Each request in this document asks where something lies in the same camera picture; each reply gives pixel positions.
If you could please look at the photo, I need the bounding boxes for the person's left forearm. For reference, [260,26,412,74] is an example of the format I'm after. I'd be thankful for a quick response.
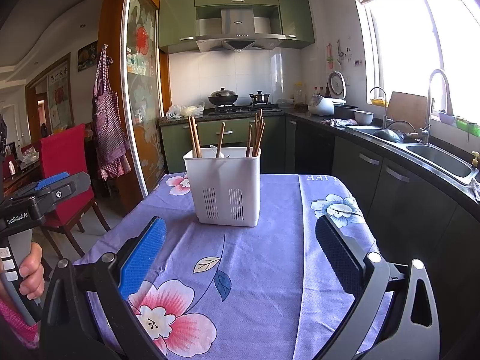
[0,294,40,346]

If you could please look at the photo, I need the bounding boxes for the steel range hood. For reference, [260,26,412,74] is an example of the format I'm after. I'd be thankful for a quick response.
[195,7,286,53]

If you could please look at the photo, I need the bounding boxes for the green drawer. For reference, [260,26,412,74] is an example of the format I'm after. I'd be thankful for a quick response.
[195,118,250,147]

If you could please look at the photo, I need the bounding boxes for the green wall cabinet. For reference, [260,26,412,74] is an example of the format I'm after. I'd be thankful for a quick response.
[157,0,316,55]

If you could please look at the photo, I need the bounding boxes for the small steel faucet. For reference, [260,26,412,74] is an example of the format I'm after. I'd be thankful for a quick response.
[369,86,391,128]

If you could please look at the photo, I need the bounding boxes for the white plastic bag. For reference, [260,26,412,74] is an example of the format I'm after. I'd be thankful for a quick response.
[180,102,206,117]

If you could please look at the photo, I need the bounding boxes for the glass sliding door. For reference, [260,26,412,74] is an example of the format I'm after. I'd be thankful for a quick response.
[122,0,171,196]

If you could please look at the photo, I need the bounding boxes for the dark base cabinet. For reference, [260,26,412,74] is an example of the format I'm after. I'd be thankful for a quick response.
[285,114,480,346]

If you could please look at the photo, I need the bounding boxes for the black wok with lid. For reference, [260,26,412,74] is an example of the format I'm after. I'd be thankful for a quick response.
[208,87,239,106]

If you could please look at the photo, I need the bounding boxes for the red chair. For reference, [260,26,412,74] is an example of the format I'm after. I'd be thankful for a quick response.
[39,124,111,259]

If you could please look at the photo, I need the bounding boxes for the person's left hand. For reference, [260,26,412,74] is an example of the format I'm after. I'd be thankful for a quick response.
[18,242,46,302]

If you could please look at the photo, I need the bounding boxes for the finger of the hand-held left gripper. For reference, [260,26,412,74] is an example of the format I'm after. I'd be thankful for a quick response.
[34,172,72,193]
[35,172,93,215]

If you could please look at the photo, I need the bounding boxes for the green plastic tray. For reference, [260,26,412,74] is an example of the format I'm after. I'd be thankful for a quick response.
[455,116,480,137]

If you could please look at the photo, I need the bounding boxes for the purple floral tablecloth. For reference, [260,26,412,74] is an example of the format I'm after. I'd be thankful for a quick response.
[73,172,394,360]

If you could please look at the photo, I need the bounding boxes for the black pan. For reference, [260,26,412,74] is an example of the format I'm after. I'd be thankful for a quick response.
[369,120,419,143]

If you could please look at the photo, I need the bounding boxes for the pile of wooden chopsticks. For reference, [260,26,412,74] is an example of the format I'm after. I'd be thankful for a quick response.
[187,109,266,158]

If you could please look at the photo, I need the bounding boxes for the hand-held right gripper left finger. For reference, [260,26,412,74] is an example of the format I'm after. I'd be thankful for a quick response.
[39,215,167,360]

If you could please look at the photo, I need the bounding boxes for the gas stove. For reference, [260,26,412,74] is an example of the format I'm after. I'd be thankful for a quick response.
[204,103,284,115]

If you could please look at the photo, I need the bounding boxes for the black inner pot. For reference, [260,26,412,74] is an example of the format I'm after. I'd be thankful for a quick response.
[333,105,359,121]

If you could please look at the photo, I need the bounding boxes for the tall steel faucet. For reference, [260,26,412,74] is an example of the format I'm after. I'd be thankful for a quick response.
[422,68,454,145]

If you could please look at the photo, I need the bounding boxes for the window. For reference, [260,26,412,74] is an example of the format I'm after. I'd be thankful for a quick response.
[349,0,480,113]

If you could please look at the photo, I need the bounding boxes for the checkered apron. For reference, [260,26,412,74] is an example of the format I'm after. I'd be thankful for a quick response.
[92,45,132,181]

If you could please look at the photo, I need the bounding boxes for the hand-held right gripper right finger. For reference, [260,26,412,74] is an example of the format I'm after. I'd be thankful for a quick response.
[315,214,441,360]

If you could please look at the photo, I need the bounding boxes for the white rice cooker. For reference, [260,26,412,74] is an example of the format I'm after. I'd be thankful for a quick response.
[308,71,346,117]

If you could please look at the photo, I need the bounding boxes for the dark wall picture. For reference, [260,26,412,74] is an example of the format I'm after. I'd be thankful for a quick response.
[77,43,99,72]

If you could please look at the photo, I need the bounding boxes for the framed calligraphy poster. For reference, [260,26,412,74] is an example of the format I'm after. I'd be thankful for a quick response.
[47,60,72,132]

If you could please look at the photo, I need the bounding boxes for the steel sink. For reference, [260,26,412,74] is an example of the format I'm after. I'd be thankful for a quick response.
[405,143,473,184]

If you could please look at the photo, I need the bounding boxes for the white plastic utensil holder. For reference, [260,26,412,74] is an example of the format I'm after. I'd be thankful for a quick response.
[182,148,262,227]

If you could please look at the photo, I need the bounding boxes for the green base cabinet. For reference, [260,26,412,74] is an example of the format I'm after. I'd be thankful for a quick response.
[160,114,287,175]

